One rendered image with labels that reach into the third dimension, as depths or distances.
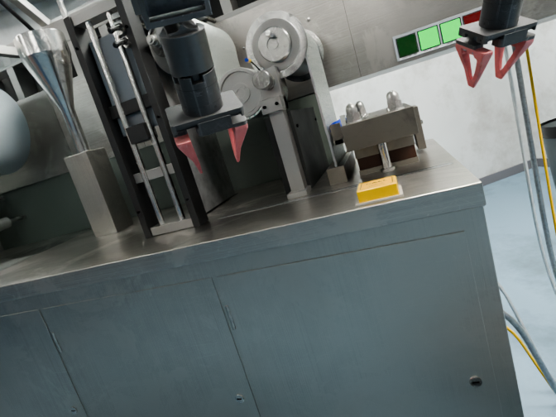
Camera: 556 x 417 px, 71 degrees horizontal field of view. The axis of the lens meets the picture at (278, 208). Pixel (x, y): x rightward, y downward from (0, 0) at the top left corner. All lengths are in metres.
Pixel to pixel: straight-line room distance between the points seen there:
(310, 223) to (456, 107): 3.35
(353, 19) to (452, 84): 2.74
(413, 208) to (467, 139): 3.37
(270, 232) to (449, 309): 0.35
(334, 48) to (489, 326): 0.87
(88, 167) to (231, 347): 0.74
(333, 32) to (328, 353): 0.91
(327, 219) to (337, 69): 0.69
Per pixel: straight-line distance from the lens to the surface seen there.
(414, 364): 0.85
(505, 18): 0.76
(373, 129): 0.92
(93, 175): 1.35
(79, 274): 0.99
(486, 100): 4.18
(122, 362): 1.09
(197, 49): 0.52
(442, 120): 3.88
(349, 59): 1.29
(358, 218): 0.69
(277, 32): 0.97
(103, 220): 1.37
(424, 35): 1.28
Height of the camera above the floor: 1.07
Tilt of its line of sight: 11 degrees down
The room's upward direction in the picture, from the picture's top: 17 degrees counter-clockwise
